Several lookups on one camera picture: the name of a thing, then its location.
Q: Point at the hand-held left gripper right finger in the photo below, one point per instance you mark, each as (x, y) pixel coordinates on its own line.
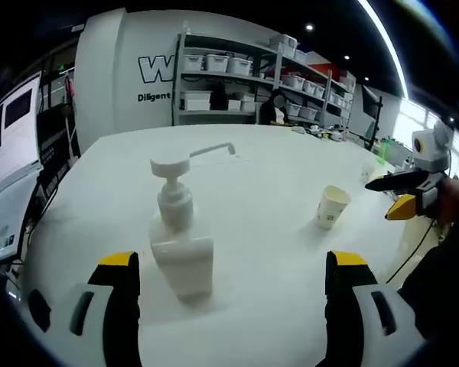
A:
(359, 306)

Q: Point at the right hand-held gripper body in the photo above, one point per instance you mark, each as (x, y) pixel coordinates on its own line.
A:
(430, 153)

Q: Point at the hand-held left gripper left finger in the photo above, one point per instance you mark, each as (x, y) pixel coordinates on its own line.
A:
(99, 306)

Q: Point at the white paper cup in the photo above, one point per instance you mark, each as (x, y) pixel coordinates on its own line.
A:
(331, 208)

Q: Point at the white pump bottle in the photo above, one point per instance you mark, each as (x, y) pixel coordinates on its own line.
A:
(181, 229)

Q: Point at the green plastic bottle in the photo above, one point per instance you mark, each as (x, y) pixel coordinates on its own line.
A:
(382, 150)

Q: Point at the black tripod stand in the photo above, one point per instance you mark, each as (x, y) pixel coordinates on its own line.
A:
(373, 126)

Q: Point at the grey metal shelving unit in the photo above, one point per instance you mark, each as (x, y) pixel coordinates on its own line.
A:
(264, 82)

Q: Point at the row of white storage bins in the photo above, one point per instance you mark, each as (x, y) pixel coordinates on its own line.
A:
(267, 72)

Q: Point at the black equipment rack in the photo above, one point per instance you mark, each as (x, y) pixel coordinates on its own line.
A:
(55, 141)

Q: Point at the computer monitor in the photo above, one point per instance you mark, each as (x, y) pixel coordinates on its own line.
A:
(9, 153)

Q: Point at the white cardboard box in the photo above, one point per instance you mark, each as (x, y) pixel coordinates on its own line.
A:
(196, 100)

